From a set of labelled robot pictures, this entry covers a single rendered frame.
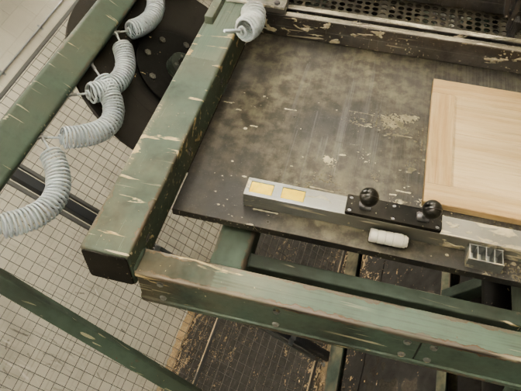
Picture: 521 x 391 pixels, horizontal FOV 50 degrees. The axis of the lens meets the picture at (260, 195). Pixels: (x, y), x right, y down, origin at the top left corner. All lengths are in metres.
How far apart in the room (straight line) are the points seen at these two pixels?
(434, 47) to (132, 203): 0.96
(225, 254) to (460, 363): 0.51
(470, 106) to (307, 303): 0.74
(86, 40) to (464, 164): 1.17
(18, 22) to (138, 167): 5.71
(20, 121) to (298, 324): 0.93
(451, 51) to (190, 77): 0.73
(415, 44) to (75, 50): 1.00
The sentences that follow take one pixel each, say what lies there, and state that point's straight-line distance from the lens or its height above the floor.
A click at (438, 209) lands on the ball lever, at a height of 1.43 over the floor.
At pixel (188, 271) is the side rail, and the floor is 1.72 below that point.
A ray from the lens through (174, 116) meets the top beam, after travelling 1.30.
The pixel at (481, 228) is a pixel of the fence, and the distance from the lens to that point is 1.25.
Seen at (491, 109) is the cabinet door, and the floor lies 1.23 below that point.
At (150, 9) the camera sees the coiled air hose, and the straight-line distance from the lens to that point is 2.06.
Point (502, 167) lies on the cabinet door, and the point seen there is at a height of 1.21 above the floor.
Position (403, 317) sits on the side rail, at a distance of 1.07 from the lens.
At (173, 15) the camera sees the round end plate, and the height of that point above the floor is 1.97.
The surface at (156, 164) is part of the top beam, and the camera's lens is 1.20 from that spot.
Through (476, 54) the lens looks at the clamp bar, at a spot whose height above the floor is 1.28.
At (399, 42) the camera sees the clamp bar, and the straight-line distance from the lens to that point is 1.67.
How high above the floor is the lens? 2.04
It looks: 19 degrees down
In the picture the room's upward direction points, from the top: 56 degrees counter-clockwise
